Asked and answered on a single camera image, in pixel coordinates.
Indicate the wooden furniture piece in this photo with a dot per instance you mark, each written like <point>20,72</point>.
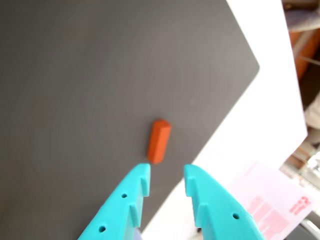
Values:
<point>301,52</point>

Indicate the red wooden block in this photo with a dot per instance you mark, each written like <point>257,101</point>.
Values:
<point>158,142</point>

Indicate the dark grey textured mat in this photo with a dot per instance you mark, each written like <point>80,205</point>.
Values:
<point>75,100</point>

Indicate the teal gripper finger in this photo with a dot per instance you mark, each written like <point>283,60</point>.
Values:
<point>117,207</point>
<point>220,212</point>

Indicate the blue upholstered seat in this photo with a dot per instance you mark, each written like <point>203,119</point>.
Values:
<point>305,15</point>

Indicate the pink printed paper sheet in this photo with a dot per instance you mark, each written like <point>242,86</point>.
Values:
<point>270,200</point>

